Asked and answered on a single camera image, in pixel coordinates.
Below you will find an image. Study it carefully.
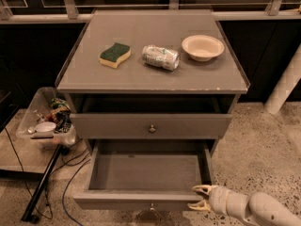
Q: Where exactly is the blue cable on floor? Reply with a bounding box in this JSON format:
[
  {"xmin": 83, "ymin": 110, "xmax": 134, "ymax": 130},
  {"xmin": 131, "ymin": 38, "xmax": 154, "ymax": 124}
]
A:
[{"xmin": 60, "ymin": 158, "xmax": 91, "ymax": 226}]

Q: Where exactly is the crushed silver can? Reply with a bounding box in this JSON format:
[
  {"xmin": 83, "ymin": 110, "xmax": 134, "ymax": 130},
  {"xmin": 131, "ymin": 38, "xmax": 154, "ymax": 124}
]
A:
[{"xmin": 142, "ymin": 45, "xmax": 180, "ymax": 71}]

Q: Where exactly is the white pillar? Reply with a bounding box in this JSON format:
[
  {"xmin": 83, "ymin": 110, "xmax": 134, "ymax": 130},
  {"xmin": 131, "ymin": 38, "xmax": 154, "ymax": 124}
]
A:
[{"xmin": 264, "ymin": 44, "xmax": 301, "ymax": 115}]

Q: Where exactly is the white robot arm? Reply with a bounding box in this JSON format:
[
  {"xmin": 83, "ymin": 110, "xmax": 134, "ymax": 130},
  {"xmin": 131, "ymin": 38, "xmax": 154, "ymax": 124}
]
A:
[{"xmin": 187, "ymin": 185, "xmax": 301, "ymax": 226}]

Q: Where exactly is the clear plastic bin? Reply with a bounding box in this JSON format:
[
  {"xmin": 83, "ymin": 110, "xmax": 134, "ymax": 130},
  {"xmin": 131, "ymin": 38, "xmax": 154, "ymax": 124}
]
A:
[{"xmin": 16, "ymin": 88, "xmax": 77, "ymax": 150}]

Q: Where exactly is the small white bowl in bin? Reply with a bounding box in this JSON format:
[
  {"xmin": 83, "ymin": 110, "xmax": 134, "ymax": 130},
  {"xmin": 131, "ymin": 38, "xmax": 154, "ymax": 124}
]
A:
[{"xmin": 35, "ymin": 121, "xmax": 56, "ymax": 133}]

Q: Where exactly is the black cable on floor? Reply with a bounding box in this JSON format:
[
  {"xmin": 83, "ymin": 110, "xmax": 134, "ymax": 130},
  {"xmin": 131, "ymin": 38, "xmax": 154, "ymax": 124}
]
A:
[{"xmin": 3, "ymin": 127, "xmax": 54, "ymax": 220}]

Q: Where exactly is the grey top drawer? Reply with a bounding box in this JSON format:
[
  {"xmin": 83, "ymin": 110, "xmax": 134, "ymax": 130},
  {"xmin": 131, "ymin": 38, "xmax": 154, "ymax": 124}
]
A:
[{"xmin": 71, "ymin": 94, "xmax": 231, "ymax": 139}]

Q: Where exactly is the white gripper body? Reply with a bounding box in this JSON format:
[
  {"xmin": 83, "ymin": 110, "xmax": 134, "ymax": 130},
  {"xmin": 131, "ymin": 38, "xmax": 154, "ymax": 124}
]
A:
[{"xmin": 209, "ymin": 186, "xmax": 250, "ymax": 219}]

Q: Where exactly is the grey drawer cabinet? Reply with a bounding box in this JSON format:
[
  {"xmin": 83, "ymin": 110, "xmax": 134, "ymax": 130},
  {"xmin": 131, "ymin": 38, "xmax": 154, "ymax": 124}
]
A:
[{"xmin": 55, "ymin": 10, "xmax": 249, "ymax": 153}]

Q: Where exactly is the metal railing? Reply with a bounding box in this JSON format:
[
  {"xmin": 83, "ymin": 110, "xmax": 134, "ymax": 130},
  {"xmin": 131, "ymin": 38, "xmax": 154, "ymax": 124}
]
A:
[{"xmin": 0, "ymin": 0, "xmax": 301, "ymax": 24}]

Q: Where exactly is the grey drawer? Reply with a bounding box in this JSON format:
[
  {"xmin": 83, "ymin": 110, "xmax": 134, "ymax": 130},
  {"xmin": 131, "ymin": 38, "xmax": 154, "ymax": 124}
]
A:
[
  {"xmin": 74, "ymin": 139, "xmax": 213, "ymax": 211},
  {"xmin": 71, "ymin": 94, "xmax": 231, "ymax": 139}
]

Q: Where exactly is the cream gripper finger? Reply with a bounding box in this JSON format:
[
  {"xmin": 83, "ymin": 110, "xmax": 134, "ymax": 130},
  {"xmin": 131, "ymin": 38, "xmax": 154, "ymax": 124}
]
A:
[
  {"xmin": 192, "ymin": 185, "xmax": 216, "ymax": 195},
  {"xmin": 187, "ymin": 200, "xmax": 211, "ymax": 212}
]

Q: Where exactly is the black metal bar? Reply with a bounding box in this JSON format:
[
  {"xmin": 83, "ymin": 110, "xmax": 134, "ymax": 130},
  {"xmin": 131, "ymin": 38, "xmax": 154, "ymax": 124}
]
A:
[{"xmin": 22, "ymin": 144, "xmax": 63, "ymax": 222}]

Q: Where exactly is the green yellow sponge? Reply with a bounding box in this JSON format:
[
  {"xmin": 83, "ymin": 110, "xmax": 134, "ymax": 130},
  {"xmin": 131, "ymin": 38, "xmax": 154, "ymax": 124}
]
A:
[{"xmin": 100, "ymin": 42, "xmax": 131, "ymax": 69}]

